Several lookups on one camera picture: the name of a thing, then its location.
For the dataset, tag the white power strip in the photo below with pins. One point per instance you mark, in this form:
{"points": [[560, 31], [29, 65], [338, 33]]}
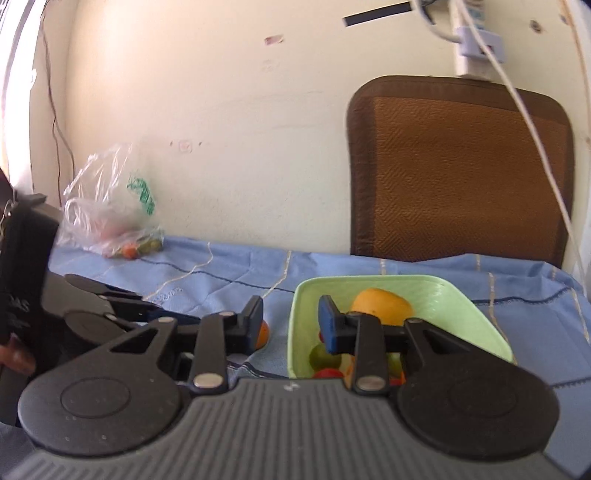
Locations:
{"points": [[470, 59]]}

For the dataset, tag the orange fruit in bag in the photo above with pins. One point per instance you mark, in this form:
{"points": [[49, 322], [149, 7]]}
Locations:
{"points": [[129, 252]]}

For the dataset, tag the blue checked tablecloth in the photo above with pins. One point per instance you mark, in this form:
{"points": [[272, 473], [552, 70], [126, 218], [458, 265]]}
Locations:
{"points": [[278, 424]]}

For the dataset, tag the red tomato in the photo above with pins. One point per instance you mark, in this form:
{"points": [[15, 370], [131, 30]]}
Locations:
{"points": [[398, 380], [328, 373]]}

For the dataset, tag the red tomato front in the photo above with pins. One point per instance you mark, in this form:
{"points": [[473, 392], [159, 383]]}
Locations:
{"points": [[328, 373]]}

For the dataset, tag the green tomato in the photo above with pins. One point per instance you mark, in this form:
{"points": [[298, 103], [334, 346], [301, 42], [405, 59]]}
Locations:
{"points": [[320, 359], [395, 368]]}

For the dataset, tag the orange mandarin back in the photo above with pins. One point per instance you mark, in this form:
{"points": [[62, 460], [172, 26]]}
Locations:
{"points": [[264, 335]]}

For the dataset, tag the clear plastic bag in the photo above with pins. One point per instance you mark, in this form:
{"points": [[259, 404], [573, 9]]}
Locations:
{"points": [[109, 204]]}

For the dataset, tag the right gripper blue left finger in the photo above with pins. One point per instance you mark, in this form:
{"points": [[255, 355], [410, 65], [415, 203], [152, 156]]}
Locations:
{"points": [[215, 337]]}

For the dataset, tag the large yellow grapefruit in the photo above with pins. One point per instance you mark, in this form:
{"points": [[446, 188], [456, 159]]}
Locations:
{"points": [[391, 309]]}

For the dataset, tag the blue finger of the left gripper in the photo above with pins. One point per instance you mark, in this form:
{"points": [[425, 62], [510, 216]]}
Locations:
{"points": [[131, 312], [110, 292]]}

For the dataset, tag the person's left hand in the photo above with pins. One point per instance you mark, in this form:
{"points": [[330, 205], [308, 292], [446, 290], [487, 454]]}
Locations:
{"points": [[16, 357]]}

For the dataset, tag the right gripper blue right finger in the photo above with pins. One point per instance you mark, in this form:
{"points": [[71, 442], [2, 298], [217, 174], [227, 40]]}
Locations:
{"points": [[367, 339]]}

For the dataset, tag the small orange mandarin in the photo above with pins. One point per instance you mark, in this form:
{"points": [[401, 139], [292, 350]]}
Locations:
{"points": [[348, 378]]}

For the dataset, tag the green plastic basket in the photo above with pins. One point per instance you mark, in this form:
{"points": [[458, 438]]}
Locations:
{"points": [[433, 299]]}

